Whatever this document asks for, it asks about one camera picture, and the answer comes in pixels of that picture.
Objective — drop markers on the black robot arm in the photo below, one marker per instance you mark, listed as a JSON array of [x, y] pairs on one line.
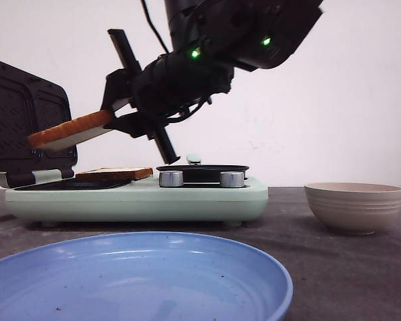
[[209, 40]]

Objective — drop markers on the mint green breakfast maker lid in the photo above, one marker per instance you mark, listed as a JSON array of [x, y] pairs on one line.
[[29, 104]]

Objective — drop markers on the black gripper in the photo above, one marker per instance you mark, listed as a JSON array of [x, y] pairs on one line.
[[169, 90]]

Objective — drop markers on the blue plate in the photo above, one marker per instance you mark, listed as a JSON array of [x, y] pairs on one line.
[[144, 276]]

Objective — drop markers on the silver right control knob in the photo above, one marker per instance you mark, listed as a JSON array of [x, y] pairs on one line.
[[232, 179]]

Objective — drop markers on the small black frying pan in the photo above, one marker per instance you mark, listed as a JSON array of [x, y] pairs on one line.
[[203, 173]]

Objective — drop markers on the silver control knob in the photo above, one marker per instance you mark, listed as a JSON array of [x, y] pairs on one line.
[[171, 179], [232, 179]]

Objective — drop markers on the beige ribbed bowl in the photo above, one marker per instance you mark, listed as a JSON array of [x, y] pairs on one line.
[[354, 208]]

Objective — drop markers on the white bread slice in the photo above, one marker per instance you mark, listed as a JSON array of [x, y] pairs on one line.
[[115, 174], [71, 133]]

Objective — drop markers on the silver left control knob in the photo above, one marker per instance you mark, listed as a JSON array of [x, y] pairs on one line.
[[171, 179]]

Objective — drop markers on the mint green breakfast maker base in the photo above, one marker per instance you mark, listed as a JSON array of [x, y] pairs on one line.
[[139, 201]]

